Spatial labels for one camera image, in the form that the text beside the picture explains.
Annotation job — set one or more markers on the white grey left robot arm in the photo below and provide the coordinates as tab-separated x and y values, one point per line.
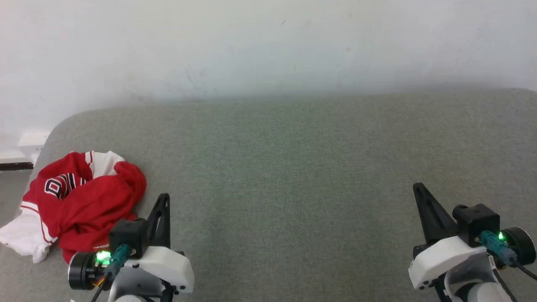
84	270

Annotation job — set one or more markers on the red and white basketball jersey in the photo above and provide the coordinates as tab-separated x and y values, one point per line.
96	201

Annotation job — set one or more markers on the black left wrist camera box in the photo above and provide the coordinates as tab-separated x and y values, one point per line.
126	235

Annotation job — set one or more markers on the grey fabric sofa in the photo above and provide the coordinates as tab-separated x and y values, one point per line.
293	167

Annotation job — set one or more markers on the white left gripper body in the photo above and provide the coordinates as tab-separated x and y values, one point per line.
163	264

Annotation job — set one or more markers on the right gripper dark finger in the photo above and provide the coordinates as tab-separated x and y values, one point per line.
434	218

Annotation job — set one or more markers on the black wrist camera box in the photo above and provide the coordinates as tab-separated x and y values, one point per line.
476	222
126	235

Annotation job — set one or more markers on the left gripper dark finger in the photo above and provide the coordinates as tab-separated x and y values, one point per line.
161	222

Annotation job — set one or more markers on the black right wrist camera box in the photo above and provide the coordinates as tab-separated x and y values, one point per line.
476	222

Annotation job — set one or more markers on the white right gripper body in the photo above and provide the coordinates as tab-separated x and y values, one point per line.
440	258

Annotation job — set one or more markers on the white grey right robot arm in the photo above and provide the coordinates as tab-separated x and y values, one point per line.
520	245

